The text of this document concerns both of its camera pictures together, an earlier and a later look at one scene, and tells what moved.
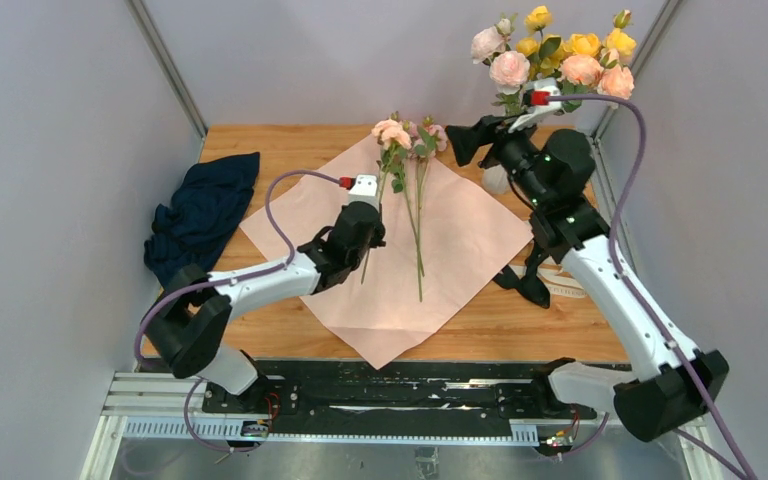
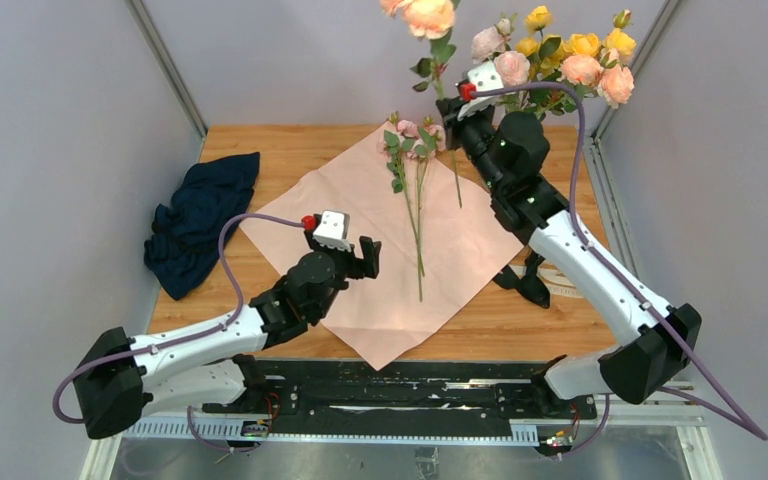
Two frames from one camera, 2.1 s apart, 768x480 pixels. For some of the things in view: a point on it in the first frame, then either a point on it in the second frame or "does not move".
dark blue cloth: [203, 214] does not move
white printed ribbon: [550, 273] does not move
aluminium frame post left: [169, 70] does not move
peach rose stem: [394, 138] to [431, 20]
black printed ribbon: [530, 285] does not move
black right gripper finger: [467, 139] to [448, 108]
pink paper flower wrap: [446, 233] does not move
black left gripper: [378, 241] to [366, 267]
